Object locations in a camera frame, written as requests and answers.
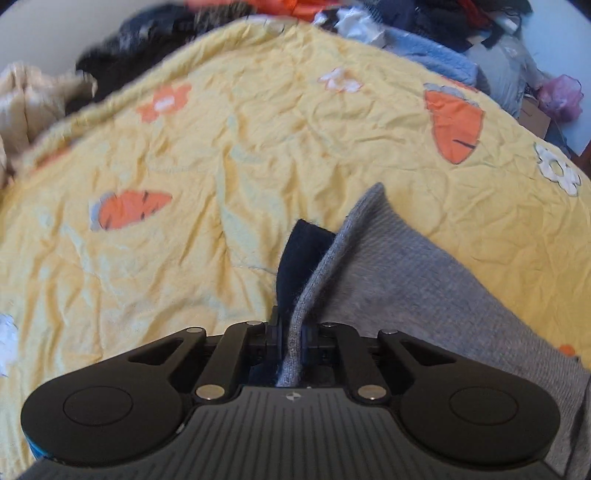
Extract grey navy knit sweater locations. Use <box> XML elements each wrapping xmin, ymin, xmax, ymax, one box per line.
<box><xmin>276</xmin><ymin>184</ymin><xmax>590</xmax><ymax>479</ymax></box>

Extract dark patterned clothes heap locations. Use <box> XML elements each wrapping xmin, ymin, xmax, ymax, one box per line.
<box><xmin>65</xmin><ymin>1</ymin><xmax>256</xmax><ymax>114</ymax></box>

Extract black clothes on pile top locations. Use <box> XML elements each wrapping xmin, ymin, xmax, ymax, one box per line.
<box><xmin>479</xmin><ymin>0</ymin><xmax>533</xmax><ymax>35</ymax></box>

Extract yellow carrot print quilt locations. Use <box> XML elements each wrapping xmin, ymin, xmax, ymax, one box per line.
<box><xmin>1</xmin><ymin>18</ymin><xmax>590</xmax><ymax>479</ymax></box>

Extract beige garment on floor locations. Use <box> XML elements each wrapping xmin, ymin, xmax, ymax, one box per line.
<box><xmin>1</xmin><ymin>63</ymin><xmax>97</xmax><ymax>185</ymax></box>

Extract light blue folded towel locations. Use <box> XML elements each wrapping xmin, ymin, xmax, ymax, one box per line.
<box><xmin>384</xmin><ymin>27</ymin><xmax>479</xmax><ymax>87</ymax></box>

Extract white crumpled garment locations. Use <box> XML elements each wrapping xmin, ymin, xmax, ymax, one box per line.
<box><xmin>311</xmin><ymin>7</ymin><xmax>387</xmax><ymax>49</ymax></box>

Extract orange plastic bag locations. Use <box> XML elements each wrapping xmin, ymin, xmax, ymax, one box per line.
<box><xmin>184</xmin><ymin>0</ymin><xmax>342</xmax><ymax>22</ymax></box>

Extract grey garment beside pile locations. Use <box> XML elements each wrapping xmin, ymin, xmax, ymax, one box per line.
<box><xmin>465</xmin><ymin>35</ymin><xmax>546</xmax><ymax>118</ymax></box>

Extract pink plastic bag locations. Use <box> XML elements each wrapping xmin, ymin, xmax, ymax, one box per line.
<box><xmin>537</xmin><ymin>75</ymin><xmax>584</xmax><ymax>123</ymax></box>

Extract navy garment in pile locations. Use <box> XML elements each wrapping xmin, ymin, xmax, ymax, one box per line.
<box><xmin>363</xmin><ymin>0</ymin><xmax>472</xmax><ymax>53</ymax></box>

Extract red garment on pile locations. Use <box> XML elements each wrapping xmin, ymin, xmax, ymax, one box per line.
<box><xmin>457</xmin><ymin>0</ymin><xmax>490</xmax><ymax>29</ymax></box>

